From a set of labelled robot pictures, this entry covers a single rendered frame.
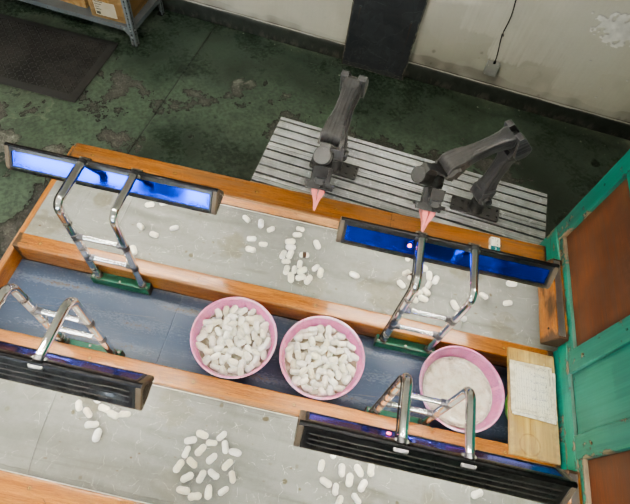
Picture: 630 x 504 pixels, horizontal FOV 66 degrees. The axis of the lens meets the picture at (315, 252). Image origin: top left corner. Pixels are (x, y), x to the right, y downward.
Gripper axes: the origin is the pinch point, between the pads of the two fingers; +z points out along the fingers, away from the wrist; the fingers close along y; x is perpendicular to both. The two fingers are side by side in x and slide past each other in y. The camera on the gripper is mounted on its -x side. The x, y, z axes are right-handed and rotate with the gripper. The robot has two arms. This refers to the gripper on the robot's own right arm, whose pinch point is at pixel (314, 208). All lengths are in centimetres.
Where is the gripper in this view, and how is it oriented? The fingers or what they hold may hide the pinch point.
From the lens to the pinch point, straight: 166.9
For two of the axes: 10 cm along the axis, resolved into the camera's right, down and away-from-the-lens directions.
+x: 0.4, -1.4, 9.9
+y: 9.8, 2.2, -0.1
